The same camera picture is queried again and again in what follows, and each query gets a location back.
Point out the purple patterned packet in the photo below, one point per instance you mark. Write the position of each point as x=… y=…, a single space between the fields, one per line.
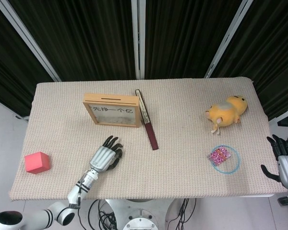
x=219 y=156

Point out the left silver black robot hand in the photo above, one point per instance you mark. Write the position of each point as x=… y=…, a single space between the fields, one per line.
x=103 y=157

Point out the white metal frame post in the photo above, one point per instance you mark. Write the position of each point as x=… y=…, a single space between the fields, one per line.
x=138 y=38
x=31 y=40
x=226 y=40

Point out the wooden framed money box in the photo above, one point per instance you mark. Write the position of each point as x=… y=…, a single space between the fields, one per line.
x=112 y=115

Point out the dark red folded fan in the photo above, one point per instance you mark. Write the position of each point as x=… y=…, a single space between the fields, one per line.
x=148 y=127

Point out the beige woven tablecloth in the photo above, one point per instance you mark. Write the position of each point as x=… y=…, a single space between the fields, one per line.
x=177 y=143

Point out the black curtain panel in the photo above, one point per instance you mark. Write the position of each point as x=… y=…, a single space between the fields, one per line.
x=4 y=62
x=86 y=40
x=182 y=38
x=273 y=48

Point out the white table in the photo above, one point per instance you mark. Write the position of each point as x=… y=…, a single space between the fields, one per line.
x=278 y=194

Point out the red cube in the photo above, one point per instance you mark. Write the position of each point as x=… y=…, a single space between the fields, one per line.
x=36 y=161

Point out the yellow plush toy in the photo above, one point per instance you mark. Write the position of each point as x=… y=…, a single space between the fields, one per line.
x=228 y=112

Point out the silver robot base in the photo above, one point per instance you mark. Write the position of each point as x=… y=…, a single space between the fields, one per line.
x=140 y=215

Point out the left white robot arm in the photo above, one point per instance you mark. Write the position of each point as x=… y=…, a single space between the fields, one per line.
x=87 y=179

